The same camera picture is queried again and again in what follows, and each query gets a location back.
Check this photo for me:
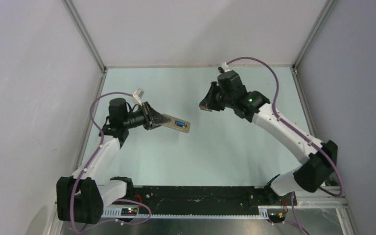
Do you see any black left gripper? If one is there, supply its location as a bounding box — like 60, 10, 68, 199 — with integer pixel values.
122, 101, 170, 130

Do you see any beige battery compartment cover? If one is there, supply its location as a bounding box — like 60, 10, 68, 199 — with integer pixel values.
200, 106, 212, 112

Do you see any blue battery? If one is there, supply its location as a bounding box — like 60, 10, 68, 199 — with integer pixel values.
174, 120, 187, 128

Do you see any beige remote control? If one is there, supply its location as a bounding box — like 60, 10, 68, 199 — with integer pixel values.
161, 114, 191, 133

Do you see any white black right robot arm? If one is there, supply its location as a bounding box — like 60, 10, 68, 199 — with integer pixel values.
199, 70, 338, 205

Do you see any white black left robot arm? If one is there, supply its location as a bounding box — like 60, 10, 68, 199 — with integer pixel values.
56, 98, 171, 224

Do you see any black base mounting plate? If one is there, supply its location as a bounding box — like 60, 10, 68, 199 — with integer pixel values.
125, 186, 297, 216

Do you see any left controller board with LEDs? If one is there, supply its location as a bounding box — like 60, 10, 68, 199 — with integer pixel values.
120, 208, 139, 216

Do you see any controller board with leds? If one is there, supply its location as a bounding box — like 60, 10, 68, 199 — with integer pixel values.
268, 212, 287, 224
120, 208, 139, 216

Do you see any right controller board with LEDs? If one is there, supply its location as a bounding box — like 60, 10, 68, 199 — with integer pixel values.
268, 212, 287, 224

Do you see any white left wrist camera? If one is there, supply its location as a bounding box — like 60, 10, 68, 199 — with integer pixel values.
132, 89, 144, 106

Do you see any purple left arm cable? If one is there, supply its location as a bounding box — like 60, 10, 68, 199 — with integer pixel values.
70, 92, 153, 234

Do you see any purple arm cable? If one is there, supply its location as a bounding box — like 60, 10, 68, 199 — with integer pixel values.
227, 57, 345, 235
70, 92, 153, 234

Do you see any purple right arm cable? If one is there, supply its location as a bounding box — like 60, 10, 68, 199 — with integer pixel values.
227, 57, 345, 235

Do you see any grey slotted cable duct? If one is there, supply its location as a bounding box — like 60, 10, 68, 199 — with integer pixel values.
102, 208, 270, 220

